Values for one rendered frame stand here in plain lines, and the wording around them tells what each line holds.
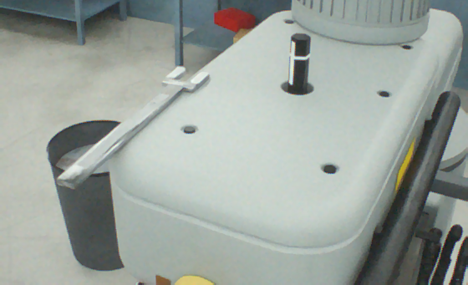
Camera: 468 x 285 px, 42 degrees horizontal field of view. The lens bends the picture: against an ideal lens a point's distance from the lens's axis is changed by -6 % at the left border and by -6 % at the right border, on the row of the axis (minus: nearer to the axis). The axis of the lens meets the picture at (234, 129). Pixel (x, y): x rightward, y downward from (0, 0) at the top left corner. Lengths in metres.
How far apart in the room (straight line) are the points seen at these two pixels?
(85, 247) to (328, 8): 2.48
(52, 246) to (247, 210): 2.93
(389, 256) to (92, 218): 2.46
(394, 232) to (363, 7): 0.31
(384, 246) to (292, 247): 0.13
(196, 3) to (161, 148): 5.26
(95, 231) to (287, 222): 2.55
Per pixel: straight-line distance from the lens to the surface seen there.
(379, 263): 0.61
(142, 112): 0.64
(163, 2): 6.03
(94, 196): 2.91
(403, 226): 0.66
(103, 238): 3.08
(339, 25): 0.83
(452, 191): 1.06
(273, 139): 0.61
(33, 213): 3.69
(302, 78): 0.70
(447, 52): 1.28
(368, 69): 0.77
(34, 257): 3.39
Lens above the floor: 2.21
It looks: 31 degrees down
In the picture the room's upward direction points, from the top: 1 degrees clockwise
